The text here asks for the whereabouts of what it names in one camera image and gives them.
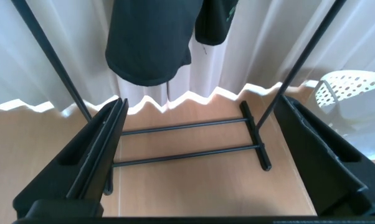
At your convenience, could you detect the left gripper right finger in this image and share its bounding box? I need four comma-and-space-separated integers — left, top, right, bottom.
273, 94, 375, 217

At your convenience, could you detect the black garment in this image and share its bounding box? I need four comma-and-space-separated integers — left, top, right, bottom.
105, 0, 240, 87

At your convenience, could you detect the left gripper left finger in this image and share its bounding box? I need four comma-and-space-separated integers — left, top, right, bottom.
12, 98, 130, 218

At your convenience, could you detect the black clothes rack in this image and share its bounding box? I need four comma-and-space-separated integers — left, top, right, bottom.
11, 0, 347, 196

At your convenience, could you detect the white laundry basket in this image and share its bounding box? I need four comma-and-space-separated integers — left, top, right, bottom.
305, 70, 375, 159

